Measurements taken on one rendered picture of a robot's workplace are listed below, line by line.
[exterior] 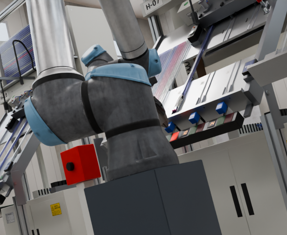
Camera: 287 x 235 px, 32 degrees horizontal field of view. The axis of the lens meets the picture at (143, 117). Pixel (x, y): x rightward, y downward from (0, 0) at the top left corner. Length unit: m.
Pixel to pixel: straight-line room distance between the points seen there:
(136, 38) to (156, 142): 0.43
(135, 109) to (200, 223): 0.26
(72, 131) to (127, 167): 0.15
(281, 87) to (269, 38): 7.57
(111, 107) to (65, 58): 0.17
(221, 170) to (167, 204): 1.05
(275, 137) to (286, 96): 7.76
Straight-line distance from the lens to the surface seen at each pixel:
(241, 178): 1.89
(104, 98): 0.98
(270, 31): 1.70
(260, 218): 1.88
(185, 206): 0.95
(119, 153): 0.96
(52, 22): 1.12
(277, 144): 1.45
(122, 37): 1.31
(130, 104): 0.97
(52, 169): 7.29
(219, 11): 1.99
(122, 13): 1.28
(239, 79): 1.57
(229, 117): 1.46
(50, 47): 1.09
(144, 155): 0.96
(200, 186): 1.01
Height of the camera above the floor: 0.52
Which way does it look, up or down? 8 degrees up
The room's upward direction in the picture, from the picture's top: 14 degrees counter-clockwise
